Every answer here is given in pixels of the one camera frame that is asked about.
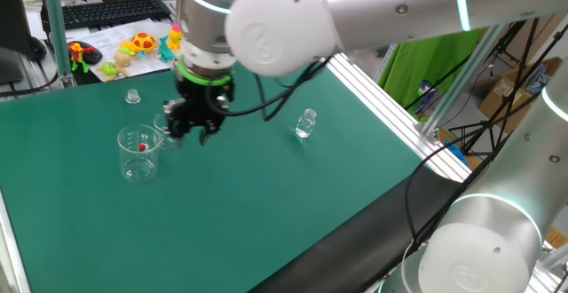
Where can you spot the red yellow figure toy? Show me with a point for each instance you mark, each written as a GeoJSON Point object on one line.
{"type": "Point", "coordinates": [76, 53]}

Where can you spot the teal dolphin toy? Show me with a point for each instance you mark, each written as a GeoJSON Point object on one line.
{"type": "Point", "coordinates": [165, 53]}

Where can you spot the orange turtle toy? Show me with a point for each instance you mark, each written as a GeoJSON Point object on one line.
{"type": "Point", "coordinates": [143, 42]}

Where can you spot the blue flat package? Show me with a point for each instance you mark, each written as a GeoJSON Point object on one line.
{"type": "Point", "coordinates": [426, 97]}

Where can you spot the black monitor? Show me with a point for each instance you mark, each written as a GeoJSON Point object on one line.
{"type": "Point", "coordinates": [9, 9]}

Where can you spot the open cardboard box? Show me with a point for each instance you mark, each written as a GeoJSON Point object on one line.
{"type": "Point", "coordinates": [506, 102]}

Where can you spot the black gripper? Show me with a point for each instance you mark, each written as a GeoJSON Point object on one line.
{"type": "Point", "coordinates": [204, 104]}

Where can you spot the black tripod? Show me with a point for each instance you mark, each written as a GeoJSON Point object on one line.
{"type": "Point", "coordinates": [486, 126]}

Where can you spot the beige toy animal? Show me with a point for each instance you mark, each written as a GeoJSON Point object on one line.
{"type": "Point", "coordinates": [123, 58]}

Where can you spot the small glass beaker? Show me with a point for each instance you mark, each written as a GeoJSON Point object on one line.
{"type": "Point", "coordinates": [157, 124]}

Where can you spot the clear glass bottle stopper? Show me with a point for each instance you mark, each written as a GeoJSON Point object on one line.
{"type": "Point", "coordinates": [132, 97]}

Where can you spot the small clear glass bottle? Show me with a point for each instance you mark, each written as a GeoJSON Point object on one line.
{"type": "Point", "coordinates": [305, 126]}

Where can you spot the black computer mouse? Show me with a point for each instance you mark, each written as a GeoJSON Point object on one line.
{"type": "Point", "coordinates": [94, 55]}

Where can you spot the green turtle toy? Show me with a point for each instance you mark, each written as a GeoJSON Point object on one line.
{"type": "Point", "coordinates": [108, 68]}

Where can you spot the green table mat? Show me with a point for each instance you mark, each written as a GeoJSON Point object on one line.
{"type": "Point", "coordinates": [222, 204]}

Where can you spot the large glass beaker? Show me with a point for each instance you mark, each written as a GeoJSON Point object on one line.
{"type": "Point", "coordinates": [133, 168]}

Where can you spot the colourful plastic toys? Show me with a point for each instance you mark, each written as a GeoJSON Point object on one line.
{"type": "Point", "coordinates": [106, 40]}

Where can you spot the glass dropper with red bulb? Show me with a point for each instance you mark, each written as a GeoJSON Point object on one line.
{"type": "Point", "coordinates": [142, 147]}

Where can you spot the blue plastic bag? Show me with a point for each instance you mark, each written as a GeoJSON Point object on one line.
{"type": "Point", "coordinates": [455, 151]}

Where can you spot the black computer keyboard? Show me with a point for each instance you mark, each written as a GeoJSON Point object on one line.
{"type": "Point", "coordinates": [111, 12]}

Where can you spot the bright green cloth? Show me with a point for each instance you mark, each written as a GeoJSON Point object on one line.
{"type": "Point", "coordinates": [421, 62]}

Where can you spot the grey metal shelf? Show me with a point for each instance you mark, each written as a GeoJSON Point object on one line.
{"type": "Point", "coordinates": [385, 62]}

